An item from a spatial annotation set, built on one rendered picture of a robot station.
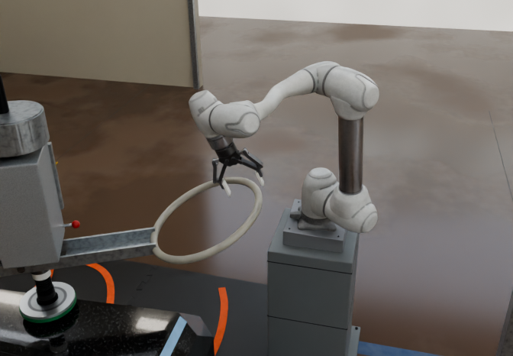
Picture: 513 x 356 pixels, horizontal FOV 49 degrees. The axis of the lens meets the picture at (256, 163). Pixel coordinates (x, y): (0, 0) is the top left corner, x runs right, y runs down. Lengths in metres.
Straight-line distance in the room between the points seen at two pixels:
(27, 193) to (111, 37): 5.37
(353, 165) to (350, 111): 0.27
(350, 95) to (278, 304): 1.19
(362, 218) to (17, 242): 1.37
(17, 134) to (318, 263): 1.43
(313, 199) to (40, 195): 1.19
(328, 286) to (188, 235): 1.73
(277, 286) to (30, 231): 1.21
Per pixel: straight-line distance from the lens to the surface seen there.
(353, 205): 2.46
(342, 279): 2.70
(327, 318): 2.87
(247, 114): 1.80
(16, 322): 2.53
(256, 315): 3.52
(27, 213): 2.14
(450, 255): 4.18
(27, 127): 2.01
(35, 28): 7.88
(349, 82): 2.16
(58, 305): 2.45
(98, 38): 7.43
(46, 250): 2.22
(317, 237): 2.67
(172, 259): 2.14
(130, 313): 2.42
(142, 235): 2.36
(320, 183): 2.58
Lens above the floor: 2.40
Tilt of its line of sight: 28 degrees down
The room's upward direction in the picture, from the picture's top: 1 degrees counter-clockwise
